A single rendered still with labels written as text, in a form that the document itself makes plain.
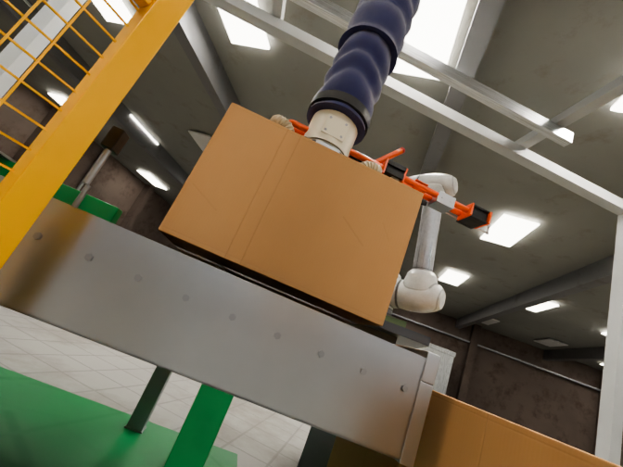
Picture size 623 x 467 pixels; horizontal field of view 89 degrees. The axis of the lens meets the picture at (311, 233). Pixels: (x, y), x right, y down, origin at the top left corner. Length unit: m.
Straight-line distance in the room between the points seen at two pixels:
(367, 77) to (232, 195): 0.66
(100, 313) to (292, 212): 0.46
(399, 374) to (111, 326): 0.53
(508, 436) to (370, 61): 1.10
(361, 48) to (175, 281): 1.01
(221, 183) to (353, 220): 0.36
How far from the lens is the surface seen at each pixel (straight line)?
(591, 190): 4.67
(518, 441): 0.67
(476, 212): 1.29
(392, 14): 1.44
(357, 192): 0.90
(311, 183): 0.87
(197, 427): 0.65
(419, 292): 1.69
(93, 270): 0.68
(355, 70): 1.23
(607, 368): 4.42
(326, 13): 3.36
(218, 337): 0.63
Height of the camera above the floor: 0.54
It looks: 17 degrees up
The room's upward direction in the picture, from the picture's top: 23 degrees clockwise
